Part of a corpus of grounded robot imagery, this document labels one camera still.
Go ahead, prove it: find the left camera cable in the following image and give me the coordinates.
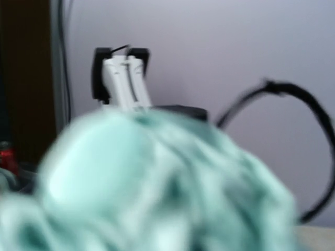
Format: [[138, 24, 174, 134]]
[[216, 78, 333, 223]]

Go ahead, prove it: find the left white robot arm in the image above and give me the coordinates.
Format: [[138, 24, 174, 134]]
[[91, 45, 208, 121]]

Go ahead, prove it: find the mint green folding umbrella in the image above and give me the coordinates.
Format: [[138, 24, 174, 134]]
[[1, 109, 300, 250]]

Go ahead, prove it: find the red object in background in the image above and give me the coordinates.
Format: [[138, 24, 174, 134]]
[[1, 141, 19, 178]]

